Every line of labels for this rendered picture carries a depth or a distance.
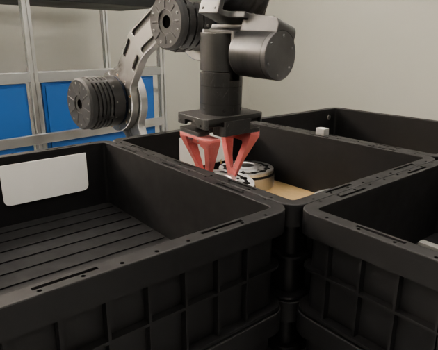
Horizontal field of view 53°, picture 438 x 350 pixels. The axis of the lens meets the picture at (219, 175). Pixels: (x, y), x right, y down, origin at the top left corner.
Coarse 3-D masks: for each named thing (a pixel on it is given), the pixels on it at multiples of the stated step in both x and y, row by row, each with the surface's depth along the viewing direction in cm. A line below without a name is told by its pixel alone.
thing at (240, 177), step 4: (224, 172) 67; (236, 176) 65; (240, 176) 66; (244, 176) 65; (248, 176) 65; (236, 180) 64; (240, 180) 64; (244, 180) 65; (248, 180) 64; (252, 180) 64; (248, 184) 62; (252, 184) 62
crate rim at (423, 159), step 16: (272, 128) 82; (288, 128) 80; (128, 144) 68; (352, 144) 69; (368, 144) 68; (176, 160) 59; (416, 160) 59; (432, 160) 59; (224, 176) 52; (368, 176) 52; (384, 176) 52; (256, 192) 46; (320, 192) 46; (336, 192) 46; (288, 208) 43; (288, 224) 43
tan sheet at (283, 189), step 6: (276, 186) 80; (282, 186) 80; (288, 186) 80; (294, 186) 80; (270, 192) 77; (276, 192) 77; (282, 192) 77; (288, 192) 77; (294, 192) 77; (300, 192) 77; (306, 192) 77; (312, 192) 77; (288, 198) 74; (294, 198) 74
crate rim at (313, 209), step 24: (432, 168) 56; (360, 192) 46; (312, 216) 40; (336, 216) 40; (336, 240) 39; (360, 240) 37; (384, 240) 35; (384, 264) 35; (408, 264) 34; (432, 264) 32; (432, 288) 32
